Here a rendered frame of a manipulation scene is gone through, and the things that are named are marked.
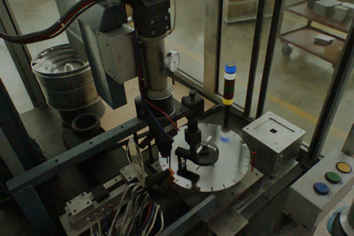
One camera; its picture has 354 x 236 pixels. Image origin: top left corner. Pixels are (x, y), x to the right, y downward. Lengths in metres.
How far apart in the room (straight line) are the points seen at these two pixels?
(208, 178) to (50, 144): 0.85
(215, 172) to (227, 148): 0.12
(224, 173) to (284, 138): 0.34
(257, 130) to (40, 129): 1.09
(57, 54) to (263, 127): 1.05
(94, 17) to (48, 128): 1.02
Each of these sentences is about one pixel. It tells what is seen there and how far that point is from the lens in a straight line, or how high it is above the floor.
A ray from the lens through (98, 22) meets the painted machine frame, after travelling 0.71.
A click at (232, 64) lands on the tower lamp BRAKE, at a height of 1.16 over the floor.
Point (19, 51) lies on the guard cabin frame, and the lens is 1.73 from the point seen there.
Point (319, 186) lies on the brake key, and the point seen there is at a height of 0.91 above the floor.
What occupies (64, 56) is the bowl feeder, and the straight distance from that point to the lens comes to 1.59.
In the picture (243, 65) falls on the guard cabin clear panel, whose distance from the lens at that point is 1.42.
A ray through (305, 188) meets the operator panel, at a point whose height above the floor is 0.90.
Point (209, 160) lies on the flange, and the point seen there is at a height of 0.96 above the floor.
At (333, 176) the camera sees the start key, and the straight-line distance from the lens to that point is 1.17.
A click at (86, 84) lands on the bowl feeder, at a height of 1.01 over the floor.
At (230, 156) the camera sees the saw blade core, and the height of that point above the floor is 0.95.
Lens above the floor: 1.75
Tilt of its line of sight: 38 degrees down
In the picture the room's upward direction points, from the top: 4 degrees counter-clockwise
